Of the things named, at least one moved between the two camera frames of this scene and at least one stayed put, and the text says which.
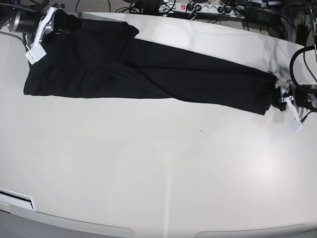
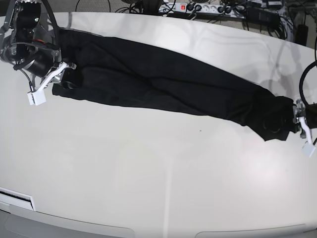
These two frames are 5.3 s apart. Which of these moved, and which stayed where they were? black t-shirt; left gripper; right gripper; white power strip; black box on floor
Moved: left gripper; black t-shirt; right gripper
Stayed: black box on floor; white power strip
